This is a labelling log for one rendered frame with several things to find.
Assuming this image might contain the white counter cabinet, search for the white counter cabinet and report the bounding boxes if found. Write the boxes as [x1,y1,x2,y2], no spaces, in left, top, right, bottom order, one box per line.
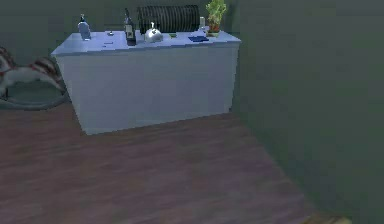
[50,29,242,136]

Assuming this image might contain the dark blue cloth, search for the dark blue cloth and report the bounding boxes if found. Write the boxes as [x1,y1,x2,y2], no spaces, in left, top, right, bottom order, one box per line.
[187,35,210,43]

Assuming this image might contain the silver kettle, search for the silver kettle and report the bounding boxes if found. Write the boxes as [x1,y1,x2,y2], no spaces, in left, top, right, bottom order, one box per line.
[143,21,164,44]

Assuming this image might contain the green potted house plant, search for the green potted house plant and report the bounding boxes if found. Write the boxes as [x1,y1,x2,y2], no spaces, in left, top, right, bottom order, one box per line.
[205,0,228,38]

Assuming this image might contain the dark wine bottle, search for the dark wine bottle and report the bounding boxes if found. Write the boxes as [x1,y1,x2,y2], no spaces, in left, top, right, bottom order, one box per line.
[123,7,137,47]

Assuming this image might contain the pale blue soap bottle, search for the pale blue soap bottle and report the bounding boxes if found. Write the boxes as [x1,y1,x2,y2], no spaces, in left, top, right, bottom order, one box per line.
[77,13,92,42]

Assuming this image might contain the white rocking horse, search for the white rocking horse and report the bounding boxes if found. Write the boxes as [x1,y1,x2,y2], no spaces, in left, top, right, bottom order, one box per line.
[0,46,71,111]

